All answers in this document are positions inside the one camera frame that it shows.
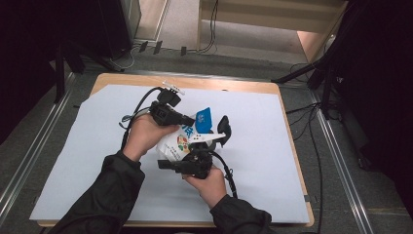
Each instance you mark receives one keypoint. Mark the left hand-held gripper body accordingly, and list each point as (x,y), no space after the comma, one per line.
(162,113)

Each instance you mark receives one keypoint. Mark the clear cup with black lid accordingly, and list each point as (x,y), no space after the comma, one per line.
(224,128)

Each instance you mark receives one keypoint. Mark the white paper sheet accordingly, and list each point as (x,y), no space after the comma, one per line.
(259,182)

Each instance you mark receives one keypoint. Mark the blue and white milk carton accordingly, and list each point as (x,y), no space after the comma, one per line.
(177,144)

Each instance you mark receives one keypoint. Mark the black plug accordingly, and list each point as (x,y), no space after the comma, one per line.
(183,51)
(157,47)
(143,46)

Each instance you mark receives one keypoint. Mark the person's left hand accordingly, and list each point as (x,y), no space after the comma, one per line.
(146,136)

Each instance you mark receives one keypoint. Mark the black metal stand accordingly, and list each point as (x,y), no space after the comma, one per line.
(59,74)

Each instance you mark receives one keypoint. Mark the light wooden shelf unit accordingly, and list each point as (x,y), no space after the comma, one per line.
(259,13)

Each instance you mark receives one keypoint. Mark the black curtain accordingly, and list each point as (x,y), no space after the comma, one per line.
(29,39)
(383,81)

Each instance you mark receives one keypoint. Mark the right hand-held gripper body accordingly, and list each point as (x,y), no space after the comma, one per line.
(198,162)

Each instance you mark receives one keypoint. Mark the black tripod stand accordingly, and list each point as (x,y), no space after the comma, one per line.
(326,84)

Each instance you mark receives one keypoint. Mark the person's right hand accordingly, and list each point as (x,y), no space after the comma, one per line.
(211,190)

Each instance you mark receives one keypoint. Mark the metal floor rail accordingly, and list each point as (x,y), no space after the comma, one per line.
(344,169)
(32,156)

